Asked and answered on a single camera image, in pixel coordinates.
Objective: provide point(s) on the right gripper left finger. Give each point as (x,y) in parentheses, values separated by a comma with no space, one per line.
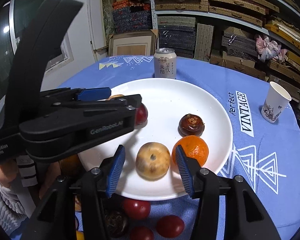
(53,218)

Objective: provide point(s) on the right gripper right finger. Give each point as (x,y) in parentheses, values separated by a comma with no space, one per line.
(245,215)

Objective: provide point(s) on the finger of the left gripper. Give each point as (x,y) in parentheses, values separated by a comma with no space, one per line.
(124,104)
(77,94)

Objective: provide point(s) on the dark red plum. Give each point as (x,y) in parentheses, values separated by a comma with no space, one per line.
(141,115)

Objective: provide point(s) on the tan speckled round fruit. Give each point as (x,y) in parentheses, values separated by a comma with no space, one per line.
(152,161)

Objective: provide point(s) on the orange tangerine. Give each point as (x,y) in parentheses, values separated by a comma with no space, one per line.
(194,147)

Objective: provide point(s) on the pale yellow round fruit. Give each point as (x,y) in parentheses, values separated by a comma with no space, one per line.
(115,96)

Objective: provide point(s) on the small orange citrus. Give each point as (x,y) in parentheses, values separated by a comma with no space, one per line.
(70,163)

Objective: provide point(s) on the person left hand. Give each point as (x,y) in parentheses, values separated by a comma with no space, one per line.
(8,172)

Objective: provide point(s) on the white oval plate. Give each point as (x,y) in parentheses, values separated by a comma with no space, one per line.
(167,101)

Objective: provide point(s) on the silver beverage can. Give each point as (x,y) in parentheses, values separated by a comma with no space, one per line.
(165,63)

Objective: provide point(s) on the blue patterned tablecloth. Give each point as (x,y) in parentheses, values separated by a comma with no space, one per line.
(266,155)

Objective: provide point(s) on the framed picture cardboard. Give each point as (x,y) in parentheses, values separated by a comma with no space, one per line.
(134,43)

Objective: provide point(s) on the white floral paper cup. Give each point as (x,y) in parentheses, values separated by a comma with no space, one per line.
(276,101)

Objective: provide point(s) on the pink crumpled cloth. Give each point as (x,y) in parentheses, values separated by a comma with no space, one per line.
(268,49)

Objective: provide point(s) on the metal storage shelf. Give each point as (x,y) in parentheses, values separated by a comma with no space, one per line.
(276,18)

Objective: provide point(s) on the window frame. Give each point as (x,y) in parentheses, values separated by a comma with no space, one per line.
(15,16)

